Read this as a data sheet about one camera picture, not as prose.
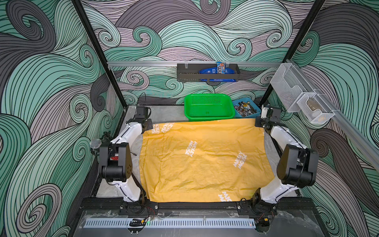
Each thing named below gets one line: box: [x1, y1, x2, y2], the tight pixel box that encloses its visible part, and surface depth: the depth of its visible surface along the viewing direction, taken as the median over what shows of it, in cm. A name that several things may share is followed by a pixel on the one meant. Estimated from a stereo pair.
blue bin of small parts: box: [232, 97, 262, 119], surface depth 120 cm
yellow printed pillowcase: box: [139, 117, 276, 203], surface depth 90 cm
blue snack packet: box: [199, 61, 236, 83], surface depth 93 cm
